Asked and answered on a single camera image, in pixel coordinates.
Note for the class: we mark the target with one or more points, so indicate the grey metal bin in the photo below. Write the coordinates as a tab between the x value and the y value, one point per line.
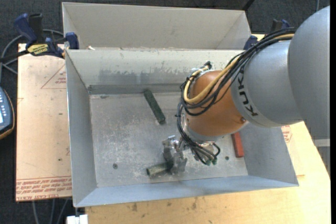
126	139

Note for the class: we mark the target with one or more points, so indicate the dark green block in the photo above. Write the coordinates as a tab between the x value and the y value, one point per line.
155	106
157	169

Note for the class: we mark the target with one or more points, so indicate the brown cardboard board, red print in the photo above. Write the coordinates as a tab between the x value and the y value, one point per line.
42	126

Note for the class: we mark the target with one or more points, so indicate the red-brown flat block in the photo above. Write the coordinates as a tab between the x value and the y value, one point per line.
237	145

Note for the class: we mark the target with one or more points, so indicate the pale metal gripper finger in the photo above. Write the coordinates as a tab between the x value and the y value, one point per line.
179	164
168	150

